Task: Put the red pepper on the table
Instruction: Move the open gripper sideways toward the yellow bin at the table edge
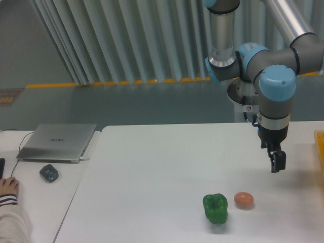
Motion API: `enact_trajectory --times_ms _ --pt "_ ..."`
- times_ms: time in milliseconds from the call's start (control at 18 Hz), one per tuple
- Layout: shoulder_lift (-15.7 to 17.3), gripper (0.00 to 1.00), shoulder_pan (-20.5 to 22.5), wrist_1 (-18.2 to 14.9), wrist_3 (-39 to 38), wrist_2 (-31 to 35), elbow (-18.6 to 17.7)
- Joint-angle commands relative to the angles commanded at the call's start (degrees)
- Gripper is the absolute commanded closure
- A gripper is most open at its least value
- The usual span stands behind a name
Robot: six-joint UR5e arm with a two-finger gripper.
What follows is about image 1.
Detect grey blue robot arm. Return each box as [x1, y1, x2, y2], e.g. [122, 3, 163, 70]
[204, 1, 323, 173]

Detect white laptop plug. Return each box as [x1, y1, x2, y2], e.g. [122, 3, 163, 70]
[79, 157, 90, 161]

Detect white sleeved forearm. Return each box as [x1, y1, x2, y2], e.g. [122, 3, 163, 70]
[1, 194, 31, 242]

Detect silver laptop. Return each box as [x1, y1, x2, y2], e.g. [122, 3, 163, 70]
[17, 124, 96, 164]

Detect round robot base plate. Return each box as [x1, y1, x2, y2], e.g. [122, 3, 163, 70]
[227, 78, 258, 105]

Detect person's hand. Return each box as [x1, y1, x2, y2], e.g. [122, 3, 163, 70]
[0, 177, 19, 196]

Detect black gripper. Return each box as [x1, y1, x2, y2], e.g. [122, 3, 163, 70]
[258, 124, 289, 173]

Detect grey cable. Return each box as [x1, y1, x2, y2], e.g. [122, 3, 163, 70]
[0, 129, 36, 178]

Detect black phone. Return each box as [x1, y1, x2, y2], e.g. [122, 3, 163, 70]
[0, 158, 6, 179]

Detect green bell pepper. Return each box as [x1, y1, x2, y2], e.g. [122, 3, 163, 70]
[202, 193, 228, 224]

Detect brown egg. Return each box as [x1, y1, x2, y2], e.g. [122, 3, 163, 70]
[233, 192, 254, 208]

